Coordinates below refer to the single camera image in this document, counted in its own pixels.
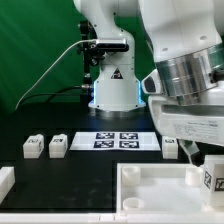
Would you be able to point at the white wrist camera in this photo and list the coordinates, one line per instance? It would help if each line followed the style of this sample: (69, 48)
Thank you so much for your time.
(151, 84)

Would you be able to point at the white square table top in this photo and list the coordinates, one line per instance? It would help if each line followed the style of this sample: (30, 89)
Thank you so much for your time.
(160, 188)

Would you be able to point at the white sheet with tags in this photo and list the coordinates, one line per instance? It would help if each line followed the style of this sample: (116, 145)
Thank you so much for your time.
(131, 141)

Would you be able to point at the white front rail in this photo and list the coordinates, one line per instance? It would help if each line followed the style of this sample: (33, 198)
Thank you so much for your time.
(8, 218)

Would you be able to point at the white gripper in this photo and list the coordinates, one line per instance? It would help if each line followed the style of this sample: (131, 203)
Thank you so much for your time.
(200, 123)

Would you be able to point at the white left obstacle block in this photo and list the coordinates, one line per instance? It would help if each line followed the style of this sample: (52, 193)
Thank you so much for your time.
(7, 180)

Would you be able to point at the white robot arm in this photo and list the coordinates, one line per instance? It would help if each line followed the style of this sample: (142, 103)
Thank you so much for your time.
(185, 93)

